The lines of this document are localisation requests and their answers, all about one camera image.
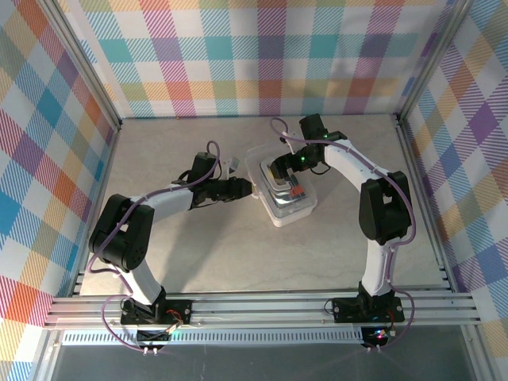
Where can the clear plastic tool box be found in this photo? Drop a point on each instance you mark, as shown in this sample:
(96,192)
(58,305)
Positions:
(293,214)

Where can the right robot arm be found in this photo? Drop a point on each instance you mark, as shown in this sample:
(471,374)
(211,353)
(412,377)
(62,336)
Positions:
(381,206)

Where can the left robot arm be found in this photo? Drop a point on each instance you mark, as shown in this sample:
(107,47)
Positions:
(119,238)

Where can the black controller box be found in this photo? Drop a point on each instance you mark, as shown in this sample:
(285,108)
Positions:
(152,336)
(373,337)

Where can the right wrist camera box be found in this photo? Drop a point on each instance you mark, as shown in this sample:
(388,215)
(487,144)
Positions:
(291,143)

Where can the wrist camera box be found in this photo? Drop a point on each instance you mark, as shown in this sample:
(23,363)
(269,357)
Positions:
(291,143)
(230,164)

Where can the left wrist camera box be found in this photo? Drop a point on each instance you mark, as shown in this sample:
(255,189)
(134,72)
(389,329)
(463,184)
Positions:
(230,164)

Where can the aluminium side rail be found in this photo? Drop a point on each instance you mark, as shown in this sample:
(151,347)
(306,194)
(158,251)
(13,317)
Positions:
(111,151)
(412,158)

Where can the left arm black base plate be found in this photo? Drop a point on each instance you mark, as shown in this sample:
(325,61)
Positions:
(184,305)

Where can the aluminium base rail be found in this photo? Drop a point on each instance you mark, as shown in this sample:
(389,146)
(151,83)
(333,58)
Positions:
(258,313)

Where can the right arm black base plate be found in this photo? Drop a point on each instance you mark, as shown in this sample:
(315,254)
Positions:
(345,313)

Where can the aluminium frame post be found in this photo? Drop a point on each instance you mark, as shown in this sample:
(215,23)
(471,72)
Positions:
(432,59)
(84,63)

